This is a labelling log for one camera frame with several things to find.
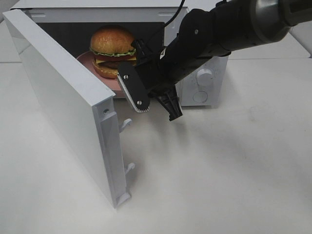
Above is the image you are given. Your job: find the round white door button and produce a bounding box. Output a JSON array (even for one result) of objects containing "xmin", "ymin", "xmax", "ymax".
[{"xmin": 193, "ymin": 91, "xmax": 208, "ymax": 103}]

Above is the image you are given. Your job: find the burger with lettuce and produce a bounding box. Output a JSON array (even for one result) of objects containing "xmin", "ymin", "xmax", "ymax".
[{"xmin": 90, "ymin": 25, "xmax": 137, "ymax": 79}]

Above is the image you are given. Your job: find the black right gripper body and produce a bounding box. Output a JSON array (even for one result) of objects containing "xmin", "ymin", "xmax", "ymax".
[{"xmin": 136, "ymin": 46, "xmax": 195, "ymax": 98}]

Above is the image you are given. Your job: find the white round knob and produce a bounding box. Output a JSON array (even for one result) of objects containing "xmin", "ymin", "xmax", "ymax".
[{"xmin": 196, "ymin": 69, "xmax": 214, "ymax": 87}]

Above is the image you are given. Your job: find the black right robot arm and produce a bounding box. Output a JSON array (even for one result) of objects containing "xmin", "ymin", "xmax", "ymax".
[{"xmin": 129, "ymin": 0, "xmax": 312, "ymax": 120}]

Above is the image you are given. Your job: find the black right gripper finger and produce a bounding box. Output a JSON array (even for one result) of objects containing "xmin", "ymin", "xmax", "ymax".
[
  {"xmin": 156, "ymin": 86, "xmax": 183, "ymax": 121},
  {"xmin": 131, "ymin": 39, "xmax": 153, "ymax": 65}
]

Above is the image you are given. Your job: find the pink round plate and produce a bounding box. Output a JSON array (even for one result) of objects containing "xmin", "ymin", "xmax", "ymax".
[{"xmin": 77, "ymin": 51, "xmax": 123, "ymax": 97}]

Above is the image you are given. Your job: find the white microwave door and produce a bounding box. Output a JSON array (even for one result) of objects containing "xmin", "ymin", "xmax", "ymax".
[{"xmin": 3, "ymin": 9, "xmax": 134, "ymax": 207}]

